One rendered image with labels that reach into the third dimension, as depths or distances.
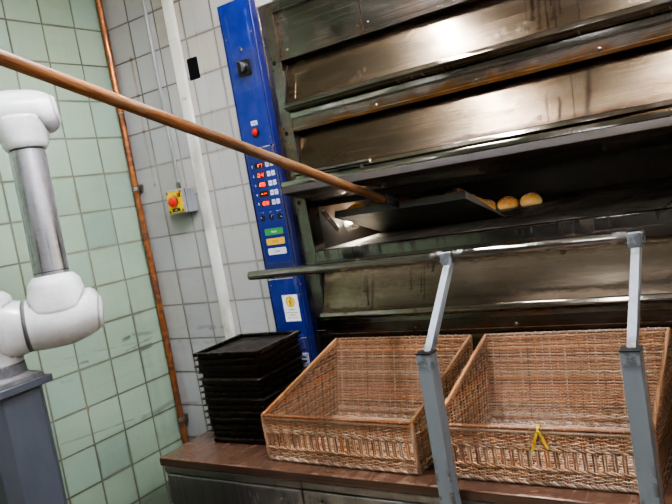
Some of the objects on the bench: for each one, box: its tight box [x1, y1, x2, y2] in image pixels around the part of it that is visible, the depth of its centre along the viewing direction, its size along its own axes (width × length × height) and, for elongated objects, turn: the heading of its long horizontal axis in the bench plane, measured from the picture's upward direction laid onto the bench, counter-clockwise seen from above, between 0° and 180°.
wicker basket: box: [445, 326, 672, 495], centre depth 187 cm, size 49×56×28 cm
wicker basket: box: [260, 334, 473, 476], centre depth 220 cm, size 49×56×28 cm
